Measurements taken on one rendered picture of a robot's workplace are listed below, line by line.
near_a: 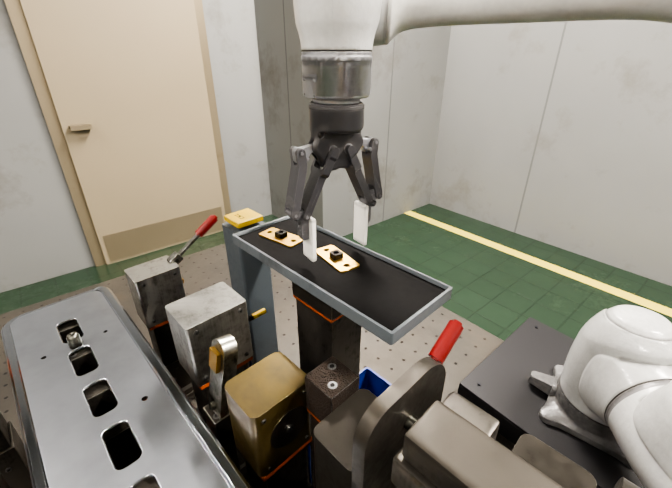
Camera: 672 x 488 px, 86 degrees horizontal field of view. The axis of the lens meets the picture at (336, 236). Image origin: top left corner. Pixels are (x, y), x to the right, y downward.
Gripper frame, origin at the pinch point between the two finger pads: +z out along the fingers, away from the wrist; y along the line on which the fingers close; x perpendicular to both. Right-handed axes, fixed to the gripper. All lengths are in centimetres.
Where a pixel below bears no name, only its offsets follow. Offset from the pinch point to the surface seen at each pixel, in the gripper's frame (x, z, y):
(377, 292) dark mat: 11.1, 4.1, 0.3
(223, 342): 3.1, 9.4, 20.3
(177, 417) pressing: 2.1, 20.2, 28.0
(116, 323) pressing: -25.4, 20.3, 33.4
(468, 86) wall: -187, -1, -266
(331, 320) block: 5.3, 11.4, 4.3
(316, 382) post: 15.3, 10.1, 12.8
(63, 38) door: -259, -34, 30
